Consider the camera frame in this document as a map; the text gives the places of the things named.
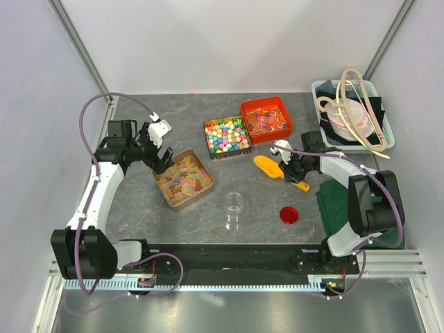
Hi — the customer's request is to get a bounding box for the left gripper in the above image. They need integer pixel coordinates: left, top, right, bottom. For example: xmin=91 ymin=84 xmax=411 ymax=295
xmin=126 ymin=123 xmax=173 ymax=175

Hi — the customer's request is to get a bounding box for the yellow plastic scoop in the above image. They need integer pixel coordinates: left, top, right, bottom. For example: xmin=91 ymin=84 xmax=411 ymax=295
xmin=253 ymin=155 xmax=310 ymax=192

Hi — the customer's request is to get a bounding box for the brown tin of popsicle candies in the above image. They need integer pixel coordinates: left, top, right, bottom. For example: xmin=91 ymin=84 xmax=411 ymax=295
xmin=153 ymin=149 xmax=214 ymax=212

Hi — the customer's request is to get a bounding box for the red jar lid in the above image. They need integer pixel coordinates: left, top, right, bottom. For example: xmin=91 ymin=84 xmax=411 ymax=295
xmin=280 ymin=206 xmax=299 ymax=225

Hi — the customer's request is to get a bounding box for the clear glass jar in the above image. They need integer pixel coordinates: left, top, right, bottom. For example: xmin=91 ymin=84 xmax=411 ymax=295
xmin=225 ymin=191 xmax=244 ymax=231

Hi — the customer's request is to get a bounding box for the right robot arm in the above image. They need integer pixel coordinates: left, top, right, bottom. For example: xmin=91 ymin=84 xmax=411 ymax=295
xmin=271 ymin=139 xmax=405 ymax=273

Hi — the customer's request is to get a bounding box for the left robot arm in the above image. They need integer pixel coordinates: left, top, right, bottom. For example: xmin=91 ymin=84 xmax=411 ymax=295
xmin=51 ymin=120 xmax=173 ymax=280

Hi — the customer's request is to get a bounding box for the orange box of candies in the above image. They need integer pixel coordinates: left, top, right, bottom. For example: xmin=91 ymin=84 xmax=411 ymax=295
xmin=240 ymin=96 xmax=293 ymax=144

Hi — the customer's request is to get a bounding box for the tin of colourful star candies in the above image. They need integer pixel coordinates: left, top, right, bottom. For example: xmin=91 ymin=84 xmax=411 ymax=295
xmin=203 ymin=116 xmax=253 ymax=160

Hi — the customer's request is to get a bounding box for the green cloth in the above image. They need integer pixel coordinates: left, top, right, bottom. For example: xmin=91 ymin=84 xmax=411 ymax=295
xmin=316 ymin=179 xmax=406 ymax=250

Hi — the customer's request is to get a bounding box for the white laundry basket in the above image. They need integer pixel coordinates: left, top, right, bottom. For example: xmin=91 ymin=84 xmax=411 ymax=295
xmin=311 ymin=79 xmax=395 ymax=156

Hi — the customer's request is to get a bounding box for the beige clothes hanger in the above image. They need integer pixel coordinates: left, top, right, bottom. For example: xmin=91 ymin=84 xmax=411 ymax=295
xmin=316 ymin=68 xmax=390 ymax=159

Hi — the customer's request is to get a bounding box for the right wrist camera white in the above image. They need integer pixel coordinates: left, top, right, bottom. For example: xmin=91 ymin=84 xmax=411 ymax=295
xmin=270 ymin=139 xmax=293 ymax=164

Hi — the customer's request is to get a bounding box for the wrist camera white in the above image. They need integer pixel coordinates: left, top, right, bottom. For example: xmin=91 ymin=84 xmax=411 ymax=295
xmin=148 ymin=120 xmax=171 ymax=148
xmin=270 ymin=139 xmax=293 ymax=164

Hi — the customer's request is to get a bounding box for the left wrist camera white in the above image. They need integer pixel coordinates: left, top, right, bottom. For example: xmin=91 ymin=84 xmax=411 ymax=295
xmin=148 ymin=120 xmax=171 ymax=148

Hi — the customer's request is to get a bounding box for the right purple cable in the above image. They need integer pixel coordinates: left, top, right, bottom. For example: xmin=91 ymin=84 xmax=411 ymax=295
xmin=270 ymin=144 xmax=406 ymax=301

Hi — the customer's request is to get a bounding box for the purple cable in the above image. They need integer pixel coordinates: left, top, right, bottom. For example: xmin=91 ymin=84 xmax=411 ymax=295
xmin=63 ymin=92 xmax=185 ymax=316
xmin=270 ymin=144 xmax=406 ymax=301

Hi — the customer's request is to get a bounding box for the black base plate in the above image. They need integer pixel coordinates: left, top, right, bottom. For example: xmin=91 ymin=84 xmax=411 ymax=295
xmin=122 ymin=244 xmax=359 ymax=284

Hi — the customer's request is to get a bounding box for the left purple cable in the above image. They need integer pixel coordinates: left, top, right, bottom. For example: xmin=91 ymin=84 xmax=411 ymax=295
xmin=63 ymin=92 xmax=185 ymax=316

